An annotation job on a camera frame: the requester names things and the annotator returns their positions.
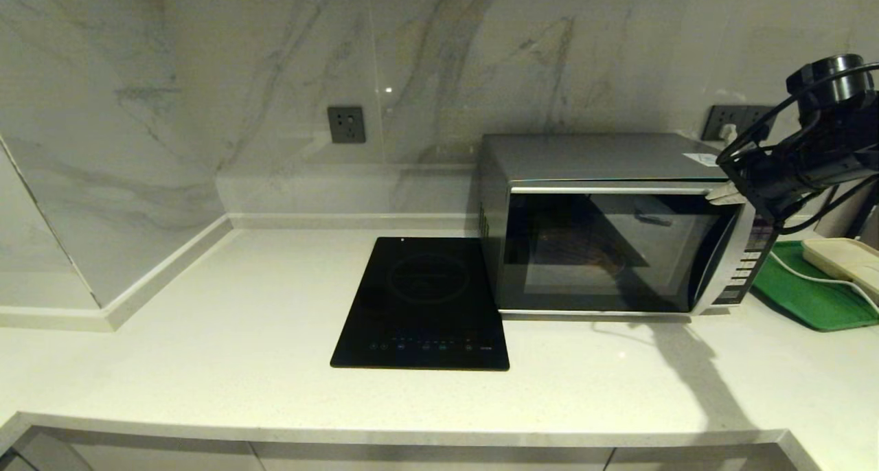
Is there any microwave door with dark glass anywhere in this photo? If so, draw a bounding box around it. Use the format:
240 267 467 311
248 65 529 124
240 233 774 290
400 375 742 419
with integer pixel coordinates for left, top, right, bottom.
498 181 756 315

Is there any silver Panasonic microwave oven body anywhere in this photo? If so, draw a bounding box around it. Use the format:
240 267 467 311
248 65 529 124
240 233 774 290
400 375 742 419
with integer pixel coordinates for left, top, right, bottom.
479 133 784 317

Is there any beige power strip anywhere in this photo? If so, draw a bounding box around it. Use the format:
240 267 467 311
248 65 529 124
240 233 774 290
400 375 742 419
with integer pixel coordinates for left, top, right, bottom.
802 238 879 306

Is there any green plastic tray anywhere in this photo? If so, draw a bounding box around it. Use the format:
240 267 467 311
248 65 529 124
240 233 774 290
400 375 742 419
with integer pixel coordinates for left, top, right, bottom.
752 242 879 332

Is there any grey cabinet door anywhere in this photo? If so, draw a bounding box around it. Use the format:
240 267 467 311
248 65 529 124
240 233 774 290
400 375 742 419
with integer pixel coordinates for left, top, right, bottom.
69 438 265 471
606 446 753 471

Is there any grey angled cabinet panel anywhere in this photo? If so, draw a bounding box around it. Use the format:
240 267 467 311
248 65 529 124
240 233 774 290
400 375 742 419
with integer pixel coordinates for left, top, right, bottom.
0 430 93 471
742 446 801 471

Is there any black induction cooktop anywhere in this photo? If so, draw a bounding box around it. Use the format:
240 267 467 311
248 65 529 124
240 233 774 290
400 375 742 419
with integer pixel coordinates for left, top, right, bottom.
330 236 510 371

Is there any grey double wall socket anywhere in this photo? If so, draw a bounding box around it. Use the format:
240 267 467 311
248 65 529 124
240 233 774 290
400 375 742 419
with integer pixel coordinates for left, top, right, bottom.
706 105 777 142

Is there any white power cable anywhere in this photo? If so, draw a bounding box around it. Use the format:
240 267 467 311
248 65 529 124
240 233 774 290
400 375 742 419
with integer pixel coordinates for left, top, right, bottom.
769 250 879 319

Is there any grey single wall socket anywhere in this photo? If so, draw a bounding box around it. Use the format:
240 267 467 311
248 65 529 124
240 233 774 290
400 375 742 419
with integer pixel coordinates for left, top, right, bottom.
328 106 367 145

